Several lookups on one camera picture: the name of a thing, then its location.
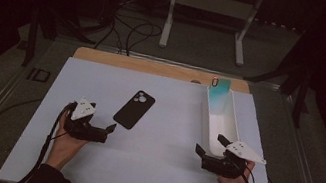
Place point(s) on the black phone case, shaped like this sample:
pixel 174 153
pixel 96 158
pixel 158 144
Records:
pixel 134 110

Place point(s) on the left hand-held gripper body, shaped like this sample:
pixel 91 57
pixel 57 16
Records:
pixel 83 131

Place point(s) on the white table cover sheet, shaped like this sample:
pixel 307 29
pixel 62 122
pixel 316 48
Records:
pixel 153 171

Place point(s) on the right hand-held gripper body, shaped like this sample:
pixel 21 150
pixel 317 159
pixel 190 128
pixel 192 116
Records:
pixel 225 167

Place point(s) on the long white bin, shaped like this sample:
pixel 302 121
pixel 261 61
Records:
pixel 223 129

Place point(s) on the person's left hand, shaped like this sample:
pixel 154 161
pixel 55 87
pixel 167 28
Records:
pixel 61 149

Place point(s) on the grey metal stand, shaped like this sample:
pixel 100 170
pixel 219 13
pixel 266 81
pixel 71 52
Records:
pixel 213 4

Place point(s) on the black tripod stand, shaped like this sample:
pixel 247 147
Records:
pixel 301 92
pixel 31 38

